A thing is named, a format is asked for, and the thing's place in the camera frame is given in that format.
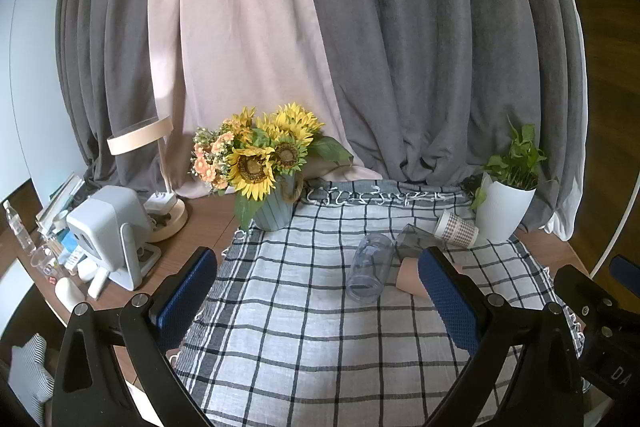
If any grey transparent cup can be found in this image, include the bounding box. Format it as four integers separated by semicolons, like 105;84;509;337
395;223;447;261

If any clear bottle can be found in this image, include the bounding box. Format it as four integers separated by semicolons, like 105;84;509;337
2;201;37;254

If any pink cup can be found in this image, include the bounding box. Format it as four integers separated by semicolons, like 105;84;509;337
397;257;473;301

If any grey curtain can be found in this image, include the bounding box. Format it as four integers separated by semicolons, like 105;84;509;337
294;0;587;242
54;0;167;188

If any white plug adapter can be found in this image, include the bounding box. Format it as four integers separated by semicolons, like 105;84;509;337
145;191;177;216

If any white plant pot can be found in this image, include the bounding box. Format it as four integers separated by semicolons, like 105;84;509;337
475;172;537;244

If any white wardrobe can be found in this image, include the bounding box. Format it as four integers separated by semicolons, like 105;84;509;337
0;0;87;204

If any white desk lamp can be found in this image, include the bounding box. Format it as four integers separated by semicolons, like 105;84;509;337
106;116;189;243

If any white cylinder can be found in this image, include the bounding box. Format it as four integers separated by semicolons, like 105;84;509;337
54;277;84;311

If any pink curtain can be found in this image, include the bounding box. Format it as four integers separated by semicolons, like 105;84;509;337
146;0;362;198

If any small clear glass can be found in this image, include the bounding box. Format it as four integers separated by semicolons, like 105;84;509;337
30;249;57;281

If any white projector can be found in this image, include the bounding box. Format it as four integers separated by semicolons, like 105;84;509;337
66;186;162;292

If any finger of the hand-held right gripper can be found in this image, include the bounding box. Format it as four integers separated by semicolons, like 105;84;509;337
553;264;640;348
609;255;640;289

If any clear plastic cup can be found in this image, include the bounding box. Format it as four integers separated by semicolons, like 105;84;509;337
346;233;396;303

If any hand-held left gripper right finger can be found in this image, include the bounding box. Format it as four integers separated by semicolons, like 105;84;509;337
416;246;586;427

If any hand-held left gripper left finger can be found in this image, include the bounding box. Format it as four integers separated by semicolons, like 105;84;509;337
50;246;219;427

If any blue-grey ribbed vase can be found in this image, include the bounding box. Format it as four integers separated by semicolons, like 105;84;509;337
250;172;305;232

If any stack of books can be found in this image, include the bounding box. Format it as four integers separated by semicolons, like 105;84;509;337
35;173;87;234

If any green potted plant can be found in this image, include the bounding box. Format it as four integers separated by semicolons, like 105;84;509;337
470;117;560;210

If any sunflower bouquet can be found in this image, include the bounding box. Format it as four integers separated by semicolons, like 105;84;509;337
190;103;354;229

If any white remote control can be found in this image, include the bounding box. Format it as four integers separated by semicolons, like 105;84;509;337
87;268;110;300

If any striped star pillow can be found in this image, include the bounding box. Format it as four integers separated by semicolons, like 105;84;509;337
7;334;56;409

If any checked tablecloth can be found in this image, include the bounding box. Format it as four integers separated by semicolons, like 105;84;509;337
167;179;586;427

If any checked paper cup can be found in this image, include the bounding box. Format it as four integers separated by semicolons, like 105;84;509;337
433;209;480;249

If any white curved tube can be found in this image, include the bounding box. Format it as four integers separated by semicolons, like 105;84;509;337
590;179;640;279

